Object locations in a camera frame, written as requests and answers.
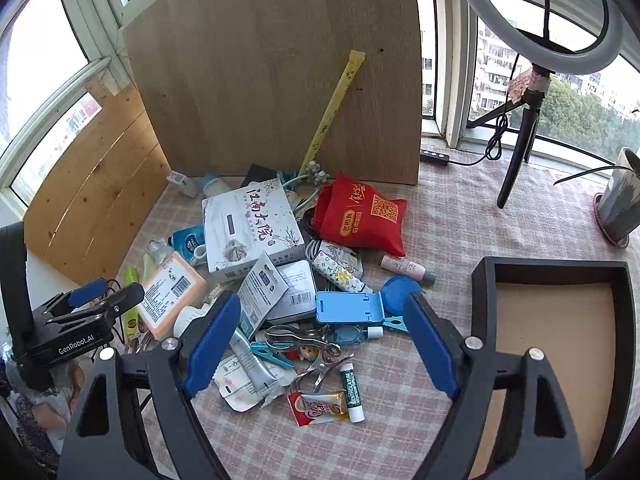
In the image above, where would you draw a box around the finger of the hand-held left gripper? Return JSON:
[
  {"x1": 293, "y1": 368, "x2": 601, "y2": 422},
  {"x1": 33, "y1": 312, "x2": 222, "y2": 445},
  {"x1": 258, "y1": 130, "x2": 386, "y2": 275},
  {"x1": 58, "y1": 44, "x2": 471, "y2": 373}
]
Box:
[
  {"x1": 66, "y1": 277, "x2": 109, "y2": 310},
  {"x1": 46, "y1": 281, "x2": 147, "y2": 327}
]

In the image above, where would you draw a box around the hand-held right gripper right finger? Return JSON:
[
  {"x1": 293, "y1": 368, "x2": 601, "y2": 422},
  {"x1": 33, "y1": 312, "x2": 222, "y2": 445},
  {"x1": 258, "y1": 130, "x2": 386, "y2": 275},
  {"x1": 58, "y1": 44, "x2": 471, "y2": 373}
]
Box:
[{"x1": 402, "y1": 291, "x2": 587, "y2": 480}]

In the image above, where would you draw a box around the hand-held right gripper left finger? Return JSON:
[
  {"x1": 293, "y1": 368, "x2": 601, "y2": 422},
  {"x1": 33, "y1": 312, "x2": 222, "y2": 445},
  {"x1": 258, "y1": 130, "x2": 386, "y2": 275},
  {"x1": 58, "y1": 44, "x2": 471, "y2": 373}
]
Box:
[{"x1": 57, "y1": 290, "x2": 243, "y2": 480}]

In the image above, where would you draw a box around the checkered cloth desktop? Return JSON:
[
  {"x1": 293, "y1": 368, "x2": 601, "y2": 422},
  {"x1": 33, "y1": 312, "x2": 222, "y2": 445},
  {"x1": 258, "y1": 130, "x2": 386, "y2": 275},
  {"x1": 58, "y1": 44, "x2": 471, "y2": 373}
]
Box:
[{"x1": 117, "y1": 146, "x2": 640, "y2": 480}]

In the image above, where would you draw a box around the person's left hand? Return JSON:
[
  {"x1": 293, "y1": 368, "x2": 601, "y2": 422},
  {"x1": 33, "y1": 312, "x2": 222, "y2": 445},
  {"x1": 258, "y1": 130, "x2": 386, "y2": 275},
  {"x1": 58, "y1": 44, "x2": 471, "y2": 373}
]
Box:
[{"x1": 12, "y1": 360, "x2": 88, "y2": 433}]

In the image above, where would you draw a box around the orange flat box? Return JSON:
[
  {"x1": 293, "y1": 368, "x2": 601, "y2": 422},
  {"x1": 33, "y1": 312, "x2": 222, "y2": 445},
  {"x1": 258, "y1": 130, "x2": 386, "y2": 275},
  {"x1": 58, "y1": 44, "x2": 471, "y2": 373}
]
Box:
[{"x1": 135, "y1": 251, "x2": 208, "y2": 342}]

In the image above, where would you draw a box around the white and pink sachet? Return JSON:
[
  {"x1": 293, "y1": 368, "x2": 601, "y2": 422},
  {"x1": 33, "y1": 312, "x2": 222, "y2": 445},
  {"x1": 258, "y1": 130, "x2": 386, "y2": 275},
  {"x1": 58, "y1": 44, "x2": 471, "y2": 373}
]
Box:
[{"x1": 213, "y1": 354, "x2": 262, "y2": 414}]

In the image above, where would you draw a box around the white hand cream tube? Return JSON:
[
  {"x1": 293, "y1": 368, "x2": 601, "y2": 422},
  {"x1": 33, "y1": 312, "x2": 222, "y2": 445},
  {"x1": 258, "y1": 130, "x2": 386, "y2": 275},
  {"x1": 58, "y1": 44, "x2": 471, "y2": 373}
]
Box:
[{"x1": 228, "y1": 327, "x2": 282, "y2": 402}]

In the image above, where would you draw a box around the clear plastic wrapper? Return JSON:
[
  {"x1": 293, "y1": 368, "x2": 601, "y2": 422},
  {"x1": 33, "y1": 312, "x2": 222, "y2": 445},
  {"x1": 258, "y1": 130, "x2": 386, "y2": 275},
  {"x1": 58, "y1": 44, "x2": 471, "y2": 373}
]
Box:
[{"x1": 144, "y1": 239, "x2": 174, "y2": 264}]

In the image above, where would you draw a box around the teal clothes peg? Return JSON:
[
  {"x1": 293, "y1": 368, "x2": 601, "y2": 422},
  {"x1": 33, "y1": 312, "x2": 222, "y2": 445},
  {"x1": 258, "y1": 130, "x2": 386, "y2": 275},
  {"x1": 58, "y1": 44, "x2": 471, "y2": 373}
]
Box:
[{"x1": 248, "y1": 341, "x2": 296, "y2": 369}]

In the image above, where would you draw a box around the blue round compact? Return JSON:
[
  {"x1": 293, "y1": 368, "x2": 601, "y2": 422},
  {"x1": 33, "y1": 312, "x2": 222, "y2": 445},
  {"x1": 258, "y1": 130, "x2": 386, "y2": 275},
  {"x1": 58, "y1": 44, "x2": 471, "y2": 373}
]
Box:
[{"x1": 380, "y1": 274, "x2": 424, "y2": 318}]

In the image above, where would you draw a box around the white and blue medicine box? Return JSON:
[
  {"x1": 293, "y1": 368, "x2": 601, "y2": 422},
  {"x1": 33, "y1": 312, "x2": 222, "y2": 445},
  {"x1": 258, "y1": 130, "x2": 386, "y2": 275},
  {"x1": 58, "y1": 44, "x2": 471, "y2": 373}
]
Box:
[{"x1": 237, "y1": 251, "x2": 290, "y2": 342}]

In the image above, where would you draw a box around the blue wet wipe packet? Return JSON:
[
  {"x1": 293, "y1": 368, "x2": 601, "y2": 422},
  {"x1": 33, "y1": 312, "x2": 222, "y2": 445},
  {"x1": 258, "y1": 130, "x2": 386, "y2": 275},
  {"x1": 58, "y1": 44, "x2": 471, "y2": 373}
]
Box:
[{"x1": 171, "y1": 225, "x2": 208, "y2": 266}]

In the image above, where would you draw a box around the metal hole punch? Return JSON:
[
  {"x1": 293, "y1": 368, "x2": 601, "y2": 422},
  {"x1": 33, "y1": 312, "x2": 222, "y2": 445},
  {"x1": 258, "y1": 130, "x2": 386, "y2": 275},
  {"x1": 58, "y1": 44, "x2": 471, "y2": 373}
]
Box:
[{"x1": 263, "y1": 323, "x2": 342, "y2": 357}]

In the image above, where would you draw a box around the pink cosmetic tube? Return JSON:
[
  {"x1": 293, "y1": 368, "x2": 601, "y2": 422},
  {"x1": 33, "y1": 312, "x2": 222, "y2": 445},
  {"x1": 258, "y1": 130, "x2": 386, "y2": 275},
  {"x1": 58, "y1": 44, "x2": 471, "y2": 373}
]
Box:
[{"x1": 380, "y1": 253, "x2": 438, "y2": 284}]

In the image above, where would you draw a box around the green lip balm stick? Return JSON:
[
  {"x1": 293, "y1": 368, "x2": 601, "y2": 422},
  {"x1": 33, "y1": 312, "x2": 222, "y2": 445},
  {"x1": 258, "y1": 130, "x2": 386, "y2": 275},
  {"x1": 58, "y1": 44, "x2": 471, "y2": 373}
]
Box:
[{"x1": 338, "y1": 361, "x2": 366, "y2": 424}]

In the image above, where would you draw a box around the blue phone stand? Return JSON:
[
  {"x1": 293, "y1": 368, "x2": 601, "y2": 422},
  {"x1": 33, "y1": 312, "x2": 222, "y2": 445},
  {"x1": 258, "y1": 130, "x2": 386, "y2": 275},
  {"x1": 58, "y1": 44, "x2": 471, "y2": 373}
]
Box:
[{"x1": 314, "y1": 290, "x2": 385, "y2": 324}]

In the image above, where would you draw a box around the grey metal tin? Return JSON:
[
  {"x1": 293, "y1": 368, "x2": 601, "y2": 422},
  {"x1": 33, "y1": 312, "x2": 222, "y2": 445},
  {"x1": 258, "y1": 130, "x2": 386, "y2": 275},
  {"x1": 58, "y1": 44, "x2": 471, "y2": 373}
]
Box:
[{"x1": 264, "y1": 259, "x2": 318, "y2": 324}]

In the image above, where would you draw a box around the metal spring clip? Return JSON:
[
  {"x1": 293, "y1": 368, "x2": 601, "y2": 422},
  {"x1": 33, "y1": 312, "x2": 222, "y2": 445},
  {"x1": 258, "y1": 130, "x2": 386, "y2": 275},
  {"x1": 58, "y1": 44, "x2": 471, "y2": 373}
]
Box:
[{"x1": 289, "y1": 354, "x2": 354, "y2": 394}]

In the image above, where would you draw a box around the knotty pine wooden board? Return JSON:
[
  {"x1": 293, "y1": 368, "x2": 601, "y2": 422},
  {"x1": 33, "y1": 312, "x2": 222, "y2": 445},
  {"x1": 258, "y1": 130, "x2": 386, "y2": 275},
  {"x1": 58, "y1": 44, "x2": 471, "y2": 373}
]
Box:
[{"x1": 22, "y1": 82, "x2": 172, "y2": 287}]

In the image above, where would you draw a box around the black tray with wooden bottom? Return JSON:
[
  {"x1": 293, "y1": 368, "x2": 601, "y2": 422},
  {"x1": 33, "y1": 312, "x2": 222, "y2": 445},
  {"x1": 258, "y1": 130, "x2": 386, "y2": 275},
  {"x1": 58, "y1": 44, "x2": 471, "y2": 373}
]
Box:
[{"x1": 470, "y1": 256, "x2": 637, "y2": 480}]

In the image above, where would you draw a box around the floral patterned case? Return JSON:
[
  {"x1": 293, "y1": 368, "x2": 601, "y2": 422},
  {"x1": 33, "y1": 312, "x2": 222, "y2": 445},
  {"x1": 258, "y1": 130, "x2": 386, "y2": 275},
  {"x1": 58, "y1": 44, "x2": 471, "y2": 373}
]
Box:
[{"x1": 310, "y1": 240, "x2": 374, "y2": 295}]

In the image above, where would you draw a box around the white floral tissue box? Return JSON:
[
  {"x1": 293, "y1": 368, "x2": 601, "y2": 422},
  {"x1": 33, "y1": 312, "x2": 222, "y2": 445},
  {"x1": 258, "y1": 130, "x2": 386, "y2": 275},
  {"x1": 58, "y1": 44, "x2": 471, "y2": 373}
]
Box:
[{"x1": 201, "y1": 178, "x2": 306, "y2": 284}]

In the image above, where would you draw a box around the red coffee sachet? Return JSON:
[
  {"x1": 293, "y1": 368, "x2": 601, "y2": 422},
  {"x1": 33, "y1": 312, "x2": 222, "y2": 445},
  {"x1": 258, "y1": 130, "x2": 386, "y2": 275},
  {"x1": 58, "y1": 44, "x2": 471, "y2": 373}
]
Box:
[{"x1": 287, "y1": 389, "x2": 349, "y2": 428}]

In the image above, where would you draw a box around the small white box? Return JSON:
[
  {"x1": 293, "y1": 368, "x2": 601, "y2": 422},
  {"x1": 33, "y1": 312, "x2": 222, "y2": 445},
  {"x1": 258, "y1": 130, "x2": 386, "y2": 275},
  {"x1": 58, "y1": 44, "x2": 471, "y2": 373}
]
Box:
[{"x1": 166, "y1": 170, "x2": 201, "y2": 199}]

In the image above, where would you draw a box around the white bottle with blue cap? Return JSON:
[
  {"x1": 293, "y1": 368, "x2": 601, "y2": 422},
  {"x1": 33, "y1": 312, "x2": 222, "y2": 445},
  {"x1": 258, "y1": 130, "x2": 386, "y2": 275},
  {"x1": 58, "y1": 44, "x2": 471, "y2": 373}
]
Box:
[{"x1": 199, "y1": 173, "x2": 232, "y2": 199}]

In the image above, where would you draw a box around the red fabric pouch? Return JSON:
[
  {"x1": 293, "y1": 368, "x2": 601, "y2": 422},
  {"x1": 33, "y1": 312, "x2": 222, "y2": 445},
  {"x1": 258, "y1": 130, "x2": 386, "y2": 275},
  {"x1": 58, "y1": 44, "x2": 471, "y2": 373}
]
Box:
[{"x1": 314, "y1": 172, "x2": 409, "y2": 258}]

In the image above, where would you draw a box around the black flat item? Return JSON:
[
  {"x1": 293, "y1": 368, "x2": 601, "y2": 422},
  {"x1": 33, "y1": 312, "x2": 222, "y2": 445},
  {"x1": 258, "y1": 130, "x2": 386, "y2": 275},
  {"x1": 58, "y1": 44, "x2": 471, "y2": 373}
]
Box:
[{"x1": 240, "y1": 163, "x2": 279, "y2": 189}]

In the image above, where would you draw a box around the grey bead bunch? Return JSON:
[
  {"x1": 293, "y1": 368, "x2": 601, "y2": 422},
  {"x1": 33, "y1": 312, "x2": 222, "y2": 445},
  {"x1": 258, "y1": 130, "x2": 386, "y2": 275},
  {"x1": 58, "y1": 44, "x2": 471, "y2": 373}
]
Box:
[{"x1": 304, "y1": 160, "x2": 331, "y2": 185}]

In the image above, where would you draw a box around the pink pot saucer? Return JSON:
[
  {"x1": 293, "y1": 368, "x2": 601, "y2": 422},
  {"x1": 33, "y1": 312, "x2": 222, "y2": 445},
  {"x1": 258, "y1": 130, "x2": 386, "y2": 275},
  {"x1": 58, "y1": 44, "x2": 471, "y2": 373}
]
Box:
[{"x1": 592, "y1": 192, "x2": 632, "y2": 249}]

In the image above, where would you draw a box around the black tripod stand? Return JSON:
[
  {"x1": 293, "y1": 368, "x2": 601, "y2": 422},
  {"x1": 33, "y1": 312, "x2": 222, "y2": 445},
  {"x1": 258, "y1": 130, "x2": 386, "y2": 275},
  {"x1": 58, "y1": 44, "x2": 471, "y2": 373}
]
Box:
[{"x1": 466, "y1": 64, "x2": 554, "y2": 209}]

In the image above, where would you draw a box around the grey plant pot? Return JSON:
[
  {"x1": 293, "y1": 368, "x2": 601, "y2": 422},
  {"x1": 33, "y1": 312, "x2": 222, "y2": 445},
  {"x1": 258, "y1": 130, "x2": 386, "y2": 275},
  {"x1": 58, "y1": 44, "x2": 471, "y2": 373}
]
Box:
[{"x1": 596, "y1": 147, "x2": 640, "y2": 245}]

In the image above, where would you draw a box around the long yellow paper sleeve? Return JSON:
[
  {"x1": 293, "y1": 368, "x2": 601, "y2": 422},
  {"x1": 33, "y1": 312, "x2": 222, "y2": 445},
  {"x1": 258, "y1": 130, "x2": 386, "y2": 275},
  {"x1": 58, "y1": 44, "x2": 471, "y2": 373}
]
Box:
[{"x1": 298, "y1": 49, "x2": 367, "y2": 172}]

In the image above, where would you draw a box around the large light wooden board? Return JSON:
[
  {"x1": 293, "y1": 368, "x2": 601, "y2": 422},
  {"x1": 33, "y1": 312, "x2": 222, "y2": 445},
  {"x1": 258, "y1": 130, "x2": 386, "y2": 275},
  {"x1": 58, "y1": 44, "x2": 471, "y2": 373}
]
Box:
[{"x1": 122, "y1": 0, "x2": 424, "y2": 187}]

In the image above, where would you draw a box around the coiled black cable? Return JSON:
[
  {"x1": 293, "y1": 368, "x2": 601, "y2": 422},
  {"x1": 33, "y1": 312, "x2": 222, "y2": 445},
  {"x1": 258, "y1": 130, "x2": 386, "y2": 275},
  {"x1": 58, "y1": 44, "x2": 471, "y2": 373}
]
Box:
[{"x1": 301, "y1": 206, "x2": 323, "y2": 242}]

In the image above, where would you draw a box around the black cable with remote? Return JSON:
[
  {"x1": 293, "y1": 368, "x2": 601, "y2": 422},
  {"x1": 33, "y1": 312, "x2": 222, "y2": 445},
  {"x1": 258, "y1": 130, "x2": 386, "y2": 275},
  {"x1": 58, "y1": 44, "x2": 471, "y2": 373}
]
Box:
[{"x1": 419, "y1": 0, "x2": 556, "y2": 166}]

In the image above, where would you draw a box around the white window frame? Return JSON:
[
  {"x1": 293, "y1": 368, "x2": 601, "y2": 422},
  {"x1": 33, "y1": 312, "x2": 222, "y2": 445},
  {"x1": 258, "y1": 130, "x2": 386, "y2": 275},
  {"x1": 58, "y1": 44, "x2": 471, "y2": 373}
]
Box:
[{"x1": 0, "y1": 0, "x2": 640, "y2": 208}]

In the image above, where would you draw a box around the white ring light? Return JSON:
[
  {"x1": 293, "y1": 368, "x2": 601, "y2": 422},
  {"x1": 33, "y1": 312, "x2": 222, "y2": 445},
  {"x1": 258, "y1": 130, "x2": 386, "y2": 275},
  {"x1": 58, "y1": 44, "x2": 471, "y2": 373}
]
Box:
[{"x1": 447, "y1": 0, "x2": 627, "y2": 79}]

